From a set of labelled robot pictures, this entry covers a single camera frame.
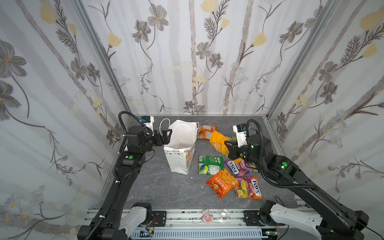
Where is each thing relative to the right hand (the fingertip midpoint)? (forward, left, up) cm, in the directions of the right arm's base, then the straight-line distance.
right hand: (225, 140), depth 65 cm
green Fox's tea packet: (+1, +2, -31) cm, 31 cm away
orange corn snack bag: (-9, -4, -31) cm, 32 cm away
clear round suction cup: (-25, -5, -33) cm, 42 cm away
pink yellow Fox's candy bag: (-12, -19, -29) cm, 37 cm away
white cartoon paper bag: (-1, +20, -9) cm, 22 cm away
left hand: (+9, +30, -4) cm, 31 cm away
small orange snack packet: (+28, +5, -33) cm, 43 cm away
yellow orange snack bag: (+3, +2, -6) cm, 7 cm away
